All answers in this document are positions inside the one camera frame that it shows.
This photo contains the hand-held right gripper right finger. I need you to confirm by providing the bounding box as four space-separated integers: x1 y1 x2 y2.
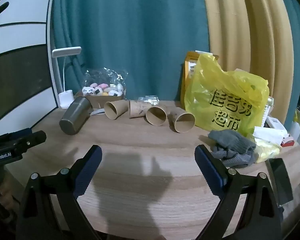
194 144 283 240

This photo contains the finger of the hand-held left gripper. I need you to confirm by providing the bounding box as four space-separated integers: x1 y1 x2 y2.
21 130 47 153

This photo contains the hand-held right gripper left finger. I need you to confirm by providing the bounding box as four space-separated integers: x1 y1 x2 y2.
16 144 103 240

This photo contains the dark grey metal cup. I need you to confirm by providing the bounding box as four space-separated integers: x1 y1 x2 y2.
59 96 93 136

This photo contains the brown paper cup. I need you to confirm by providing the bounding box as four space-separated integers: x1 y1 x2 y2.
146 106 167 126
167 107 196 133
104 99 129 120
128 100 153 119

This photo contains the grey knitted cloth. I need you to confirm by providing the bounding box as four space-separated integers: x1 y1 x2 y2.
207 129 257 168

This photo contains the white desk lamp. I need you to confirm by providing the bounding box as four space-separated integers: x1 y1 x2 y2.
51 47 82 109

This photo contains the yellow plastic wrapper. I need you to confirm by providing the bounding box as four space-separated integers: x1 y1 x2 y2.
252 137 282 163

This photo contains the white and dark wardrobe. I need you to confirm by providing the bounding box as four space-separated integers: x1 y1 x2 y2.
0 0 60 141

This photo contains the white crumpled paper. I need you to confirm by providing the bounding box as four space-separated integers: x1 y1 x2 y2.
253 126 286 146

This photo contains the black smartphone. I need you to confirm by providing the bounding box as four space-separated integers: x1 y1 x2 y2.
266 158 294 207

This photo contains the cardboard box of plush toys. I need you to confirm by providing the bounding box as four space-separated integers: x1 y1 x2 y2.
74 82 126 109

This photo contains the yellow plastic shopping bag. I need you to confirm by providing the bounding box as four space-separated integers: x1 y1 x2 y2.
184 53 270 137

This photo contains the white small box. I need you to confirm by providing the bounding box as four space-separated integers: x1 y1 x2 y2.
264 116 288 135

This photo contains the small clear plastic wrapper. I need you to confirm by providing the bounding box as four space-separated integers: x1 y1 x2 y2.
137 95 160 106

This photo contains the clear plastic bag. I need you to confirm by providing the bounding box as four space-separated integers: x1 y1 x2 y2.
84 67 129 100

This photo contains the orange paper package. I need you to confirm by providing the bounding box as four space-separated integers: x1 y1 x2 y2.
180 51 219 105

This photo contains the teal curtain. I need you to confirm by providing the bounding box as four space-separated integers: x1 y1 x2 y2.
49 0 211 103

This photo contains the yellow curtain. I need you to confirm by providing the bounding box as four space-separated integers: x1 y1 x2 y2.
200 0 291 101

